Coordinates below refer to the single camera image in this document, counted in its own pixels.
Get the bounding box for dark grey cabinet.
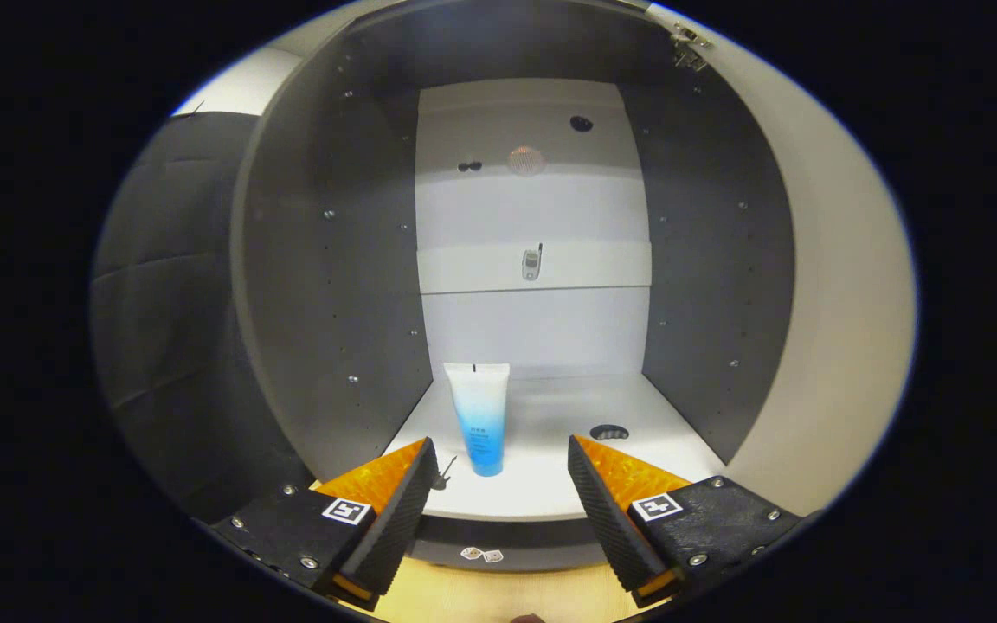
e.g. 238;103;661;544
230;0;798;572

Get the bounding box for white blue tube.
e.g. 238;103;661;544
444;363;511;478

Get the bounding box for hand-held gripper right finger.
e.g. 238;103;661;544
568;434;807;607

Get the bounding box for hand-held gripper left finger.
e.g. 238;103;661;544
209;436;439;611

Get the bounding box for black backdrop cloth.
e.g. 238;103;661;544
90;111;309;520

